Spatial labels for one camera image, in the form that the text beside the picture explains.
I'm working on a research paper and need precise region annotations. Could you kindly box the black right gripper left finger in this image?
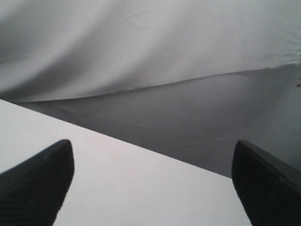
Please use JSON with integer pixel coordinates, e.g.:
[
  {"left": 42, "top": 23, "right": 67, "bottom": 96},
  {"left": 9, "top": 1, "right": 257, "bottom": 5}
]
[{"left": 0, "top": 139, "right": 74, "bottom": 226}]

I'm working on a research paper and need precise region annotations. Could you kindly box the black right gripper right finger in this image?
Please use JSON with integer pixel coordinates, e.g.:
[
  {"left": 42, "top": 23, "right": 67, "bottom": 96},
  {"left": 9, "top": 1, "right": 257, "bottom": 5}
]
[{"left": 231, "top": 140, "right": 301, "bottom": 226}]

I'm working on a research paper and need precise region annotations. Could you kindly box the grey backdrop cloth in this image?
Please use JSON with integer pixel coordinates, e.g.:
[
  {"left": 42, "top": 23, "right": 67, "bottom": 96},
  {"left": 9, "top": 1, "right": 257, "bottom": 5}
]
[{"left": 0, "top": 0, "right": 301, "bottom": 177}]

